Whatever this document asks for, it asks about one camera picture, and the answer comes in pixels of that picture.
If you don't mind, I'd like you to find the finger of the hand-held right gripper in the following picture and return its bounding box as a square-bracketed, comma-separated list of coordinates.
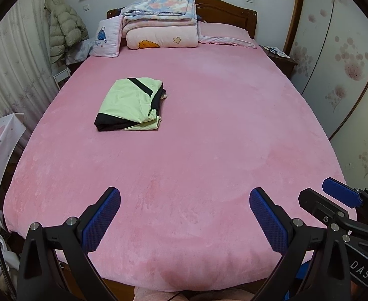
[322, 177, 368, 209]
[298, 188, 360, 236]

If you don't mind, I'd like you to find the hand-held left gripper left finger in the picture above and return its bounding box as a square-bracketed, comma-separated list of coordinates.
[16, 186, 122, 301]

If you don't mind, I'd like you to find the beige puffer jacket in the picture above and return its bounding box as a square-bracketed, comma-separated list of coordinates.
[44, 0, 89, 66]

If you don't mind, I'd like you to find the pink pillow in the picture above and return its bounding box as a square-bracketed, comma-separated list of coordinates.
[197, 22, 258, 49]

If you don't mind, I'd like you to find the bed with pink sheet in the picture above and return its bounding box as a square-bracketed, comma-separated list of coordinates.
[3, 0, 358, 292]

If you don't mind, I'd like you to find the person's pink clothing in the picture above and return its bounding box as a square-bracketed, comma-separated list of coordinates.
[134, 285, 255, 301]

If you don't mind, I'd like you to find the grey cloth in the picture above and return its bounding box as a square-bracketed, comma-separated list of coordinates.
[65, 38, 94, 66]

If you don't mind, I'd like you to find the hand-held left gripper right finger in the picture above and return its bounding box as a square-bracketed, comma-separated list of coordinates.
[249, 187, 352, 301]

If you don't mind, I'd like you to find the green and black hooded jacket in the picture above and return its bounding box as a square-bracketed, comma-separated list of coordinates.
[94, 77, 168, 132]

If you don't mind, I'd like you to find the white curtain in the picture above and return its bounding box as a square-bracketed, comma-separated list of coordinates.
[0, 0, 61, 151]

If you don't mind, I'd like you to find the white metal rack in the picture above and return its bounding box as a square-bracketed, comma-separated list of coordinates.
[0, 204, 18, 289]

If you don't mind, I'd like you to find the floral folded quilt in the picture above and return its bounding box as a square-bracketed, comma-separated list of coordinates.
[121, 0, 199, 29]

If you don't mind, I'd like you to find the white stool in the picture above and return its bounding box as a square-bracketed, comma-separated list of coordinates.
[53, 66, 72, 90]

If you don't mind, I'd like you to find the wooden nightstand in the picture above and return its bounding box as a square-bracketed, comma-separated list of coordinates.
[259, 44, 298, 79]

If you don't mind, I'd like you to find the small blue and white box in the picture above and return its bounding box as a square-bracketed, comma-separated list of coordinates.
[262, 45, 291, 58]

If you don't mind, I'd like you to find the white cushion with blue print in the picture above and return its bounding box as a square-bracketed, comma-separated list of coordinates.
[88, 16, 123, 57]

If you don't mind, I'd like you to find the floral wardrobe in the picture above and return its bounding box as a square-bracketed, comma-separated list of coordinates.
[284, 0, 368, 201]

